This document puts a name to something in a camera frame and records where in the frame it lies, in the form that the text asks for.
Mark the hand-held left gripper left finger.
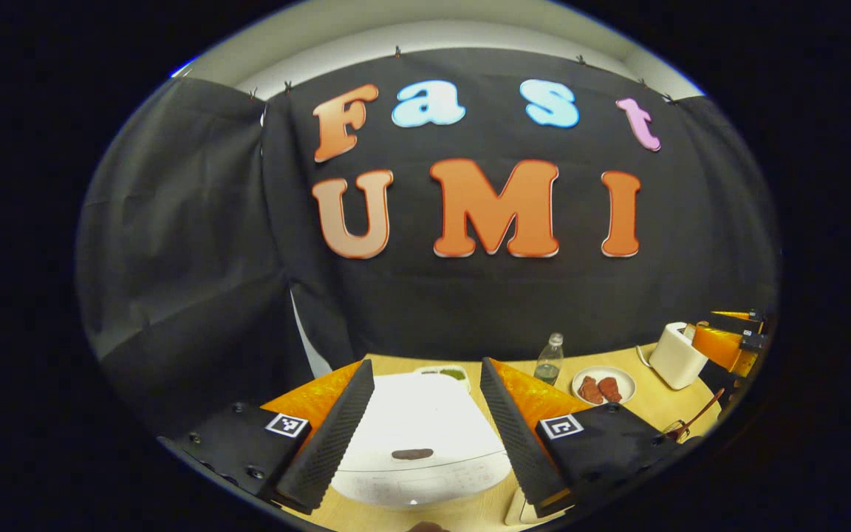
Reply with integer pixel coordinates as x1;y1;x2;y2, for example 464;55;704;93
162;359;376;516

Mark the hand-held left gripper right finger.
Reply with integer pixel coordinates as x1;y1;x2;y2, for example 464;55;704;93
479;357;694;519

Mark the brown wooden spoon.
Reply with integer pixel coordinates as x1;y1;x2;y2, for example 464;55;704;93
680;387;726;438

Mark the white rice cooker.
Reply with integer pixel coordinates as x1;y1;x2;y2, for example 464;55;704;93
329;372;513;510

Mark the white toaster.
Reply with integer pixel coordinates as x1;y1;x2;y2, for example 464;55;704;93
649;322;709;391

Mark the clear plastic water bottle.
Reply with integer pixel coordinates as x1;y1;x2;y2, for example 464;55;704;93
534;332;566;386

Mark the white round plate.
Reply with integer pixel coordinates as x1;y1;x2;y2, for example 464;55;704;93
572;366;638;406

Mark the white divided bean dish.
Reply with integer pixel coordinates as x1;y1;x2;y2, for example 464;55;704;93
417;364;473;392

